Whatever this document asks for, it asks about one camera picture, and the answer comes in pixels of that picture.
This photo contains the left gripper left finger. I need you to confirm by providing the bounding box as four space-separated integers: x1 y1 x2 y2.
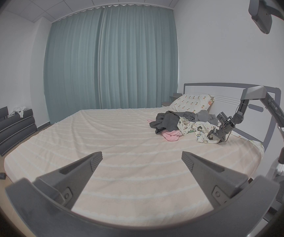
35 151 103 210

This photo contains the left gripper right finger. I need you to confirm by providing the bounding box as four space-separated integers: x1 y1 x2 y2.
181 151 250 210

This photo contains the white printed pyjama top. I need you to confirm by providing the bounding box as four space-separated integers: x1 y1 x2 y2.
178 117 222 144

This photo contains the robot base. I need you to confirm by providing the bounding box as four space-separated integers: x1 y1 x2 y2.
264 142 284 223

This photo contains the bed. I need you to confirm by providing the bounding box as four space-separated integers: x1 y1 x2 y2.
4 83 282 226

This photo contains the dark grey garment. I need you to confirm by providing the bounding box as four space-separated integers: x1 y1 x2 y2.
179 111 197 122

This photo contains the white printed pillow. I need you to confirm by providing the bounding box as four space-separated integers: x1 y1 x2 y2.
169 94 215 114

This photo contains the pink garment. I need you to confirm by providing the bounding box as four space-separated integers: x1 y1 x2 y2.
146 118 182 142

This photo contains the black garment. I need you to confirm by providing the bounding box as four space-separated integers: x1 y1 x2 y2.
149 111 182 135

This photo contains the grey bedside table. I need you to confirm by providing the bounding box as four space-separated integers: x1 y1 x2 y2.
161 93 183 107

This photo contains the dark grey chest of drawers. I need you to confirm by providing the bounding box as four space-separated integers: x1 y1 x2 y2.
0 108 37 157

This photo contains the white cloth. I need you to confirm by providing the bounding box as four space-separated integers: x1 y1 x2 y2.
11 106 26 118

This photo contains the blue-green curtain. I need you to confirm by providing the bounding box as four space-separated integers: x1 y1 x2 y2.
44 4 182 125

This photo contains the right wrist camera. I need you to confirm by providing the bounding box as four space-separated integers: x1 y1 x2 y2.
217 112 233 126

